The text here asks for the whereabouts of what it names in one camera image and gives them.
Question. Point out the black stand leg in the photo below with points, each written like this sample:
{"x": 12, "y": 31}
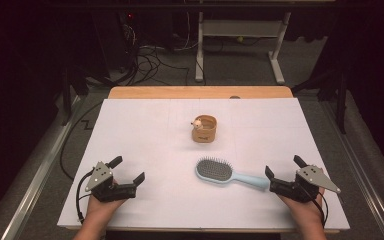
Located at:
{"x": 67, "y": 96}
{"x": 341, "y": 100}

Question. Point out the person's left hand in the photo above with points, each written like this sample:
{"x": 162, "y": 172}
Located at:
{"x": 101, "y": 208}

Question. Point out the white board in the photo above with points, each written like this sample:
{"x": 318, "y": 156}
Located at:
{"x": 146, "y": 140}

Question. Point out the light blue hairbrush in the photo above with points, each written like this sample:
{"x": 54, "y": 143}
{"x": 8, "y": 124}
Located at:
{"x": 213, "y": 170}

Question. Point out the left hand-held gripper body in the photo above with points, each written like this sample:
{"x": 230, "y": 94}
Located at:
{"x": 98, "y": 175}

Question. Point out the person's right hand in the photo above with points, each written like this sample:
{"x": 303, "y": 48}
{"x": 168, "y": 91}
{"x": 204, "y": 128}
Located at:
{"x": 308, "y": 211}

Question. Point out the wooden cup with bear figure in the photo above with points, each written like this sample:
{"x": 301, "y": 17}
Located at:
{"x": 204, "y": 135}

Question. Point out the aluminium rail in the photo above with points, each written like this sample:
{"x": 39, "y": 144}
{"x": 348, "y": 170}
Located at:
{"x": 36, "y": 176}
{"x": 363, "y": 173}

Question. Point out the wooden table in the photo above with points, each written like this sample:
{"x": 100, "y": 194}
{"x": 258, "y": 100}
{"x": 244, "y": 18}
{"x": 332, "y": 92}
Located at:
{"x": 196, "y": 92}

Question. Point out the white metal stand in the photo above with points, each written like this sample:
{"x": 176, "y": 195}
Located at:
{"x": 240, "y": 28}

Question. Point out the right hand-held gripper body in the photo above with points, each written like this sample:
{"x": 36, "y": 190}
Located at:
{"x": 313, "y": 175}

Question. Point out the black computer tower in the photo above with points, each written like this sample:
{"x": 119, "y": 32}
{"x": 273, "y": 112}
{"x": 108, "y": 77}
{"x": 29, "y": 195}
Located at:
{"x": 113, "y": 36}

